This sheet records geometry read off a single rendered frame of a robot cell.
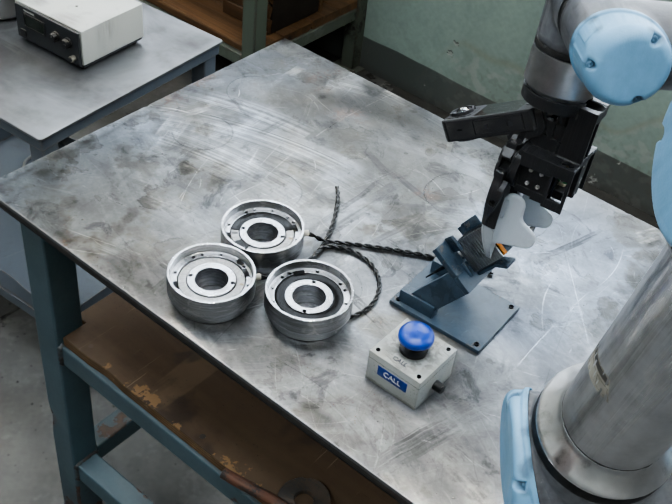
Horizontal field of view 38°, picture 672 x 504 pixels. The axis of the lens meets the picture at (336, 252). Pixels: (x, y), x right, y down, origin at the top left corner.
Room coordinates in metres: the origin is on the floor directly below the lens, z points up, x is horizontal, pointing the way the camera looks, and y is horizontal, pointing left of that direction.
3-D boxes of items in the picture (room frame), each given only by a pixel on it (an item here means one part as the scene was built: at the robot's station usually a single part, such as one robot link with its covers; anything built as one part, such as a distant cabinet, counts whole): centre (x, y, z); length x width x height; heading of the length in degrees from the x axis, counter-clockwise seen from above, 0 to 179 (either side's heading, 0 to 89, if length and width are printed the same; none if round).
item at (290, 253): (0.94, 0.09, 0.82); 0.10 x 0.10 x 0.04
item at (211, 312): (0.84, 0.14, 0.82); 0.10 x 0.10 x 0.04
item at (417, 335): (0.75, -0.10, 0.85); 0.04 x 0.04 x 0.05
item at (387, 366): (0.75, -0.10, 0.82); 0.08 x 0.07 x 0.05; 55
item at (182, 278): (0.84, 0.14, 0.82); 0.08 x 0.08 x 0.02
